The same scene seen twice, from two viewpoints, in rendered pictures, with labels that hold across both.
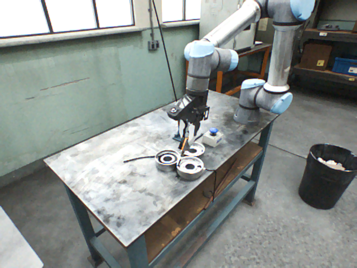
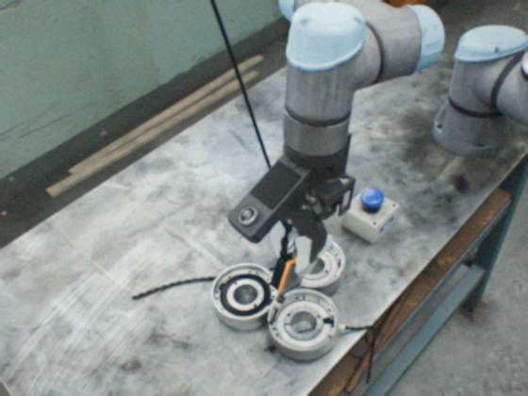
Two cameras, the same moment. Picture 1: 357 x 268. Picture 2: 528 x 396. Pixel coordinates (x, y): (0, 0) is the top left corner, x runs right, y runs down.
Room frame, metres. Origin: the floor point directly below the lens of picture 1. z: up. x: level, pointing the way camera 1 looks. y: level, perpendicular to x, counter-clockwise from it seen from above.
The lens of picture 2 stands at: (0.25, -0.05, 1.53)
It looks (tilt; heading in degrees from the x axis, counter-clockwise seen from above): 45 degrees down; 7
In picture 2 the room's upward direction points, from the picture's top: 6 degrees counter-clockwise
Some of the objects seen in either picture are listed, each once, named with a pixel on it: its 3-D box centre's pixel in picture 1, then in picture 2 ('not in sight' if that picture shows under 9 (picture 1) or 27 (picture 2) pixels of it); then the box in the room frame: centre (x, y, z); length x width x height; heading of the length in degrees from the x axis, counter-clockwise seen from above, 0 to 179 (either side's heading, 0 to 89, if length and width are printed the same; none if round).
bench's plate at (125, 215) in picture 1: (183, 132); (292, 188); (1.01, -0.03, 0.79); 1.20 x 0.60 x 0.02; 138
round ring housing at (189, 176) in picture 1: (189, 168); (304, 325); (0.68, -0.04, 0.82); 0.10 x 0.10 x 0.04
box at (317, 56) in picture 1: (317, 55); not in sight; (3.67, -2.22, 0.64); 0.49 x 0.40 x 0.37; 53
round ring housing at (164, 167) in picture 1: (167, 160); (245, 297); (0.73, 0.05, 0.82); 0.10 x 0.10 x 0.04
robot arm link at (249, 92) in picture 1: (252, 92); (489, 66); (1.14, -0.40, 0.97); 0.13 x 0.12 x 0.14; 36
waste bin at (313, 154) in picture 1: (324, 177); not in sight; (1.28, -1.14, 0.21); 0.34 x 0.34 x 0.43
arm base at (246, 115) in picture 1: (248, 111); (474, 115); (1.15, -0.40, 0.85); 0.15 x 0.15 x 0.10
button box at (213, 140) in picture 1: (213, 137); (371, 213); (0.90, -0.17, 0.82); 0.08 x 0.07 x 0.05; 138
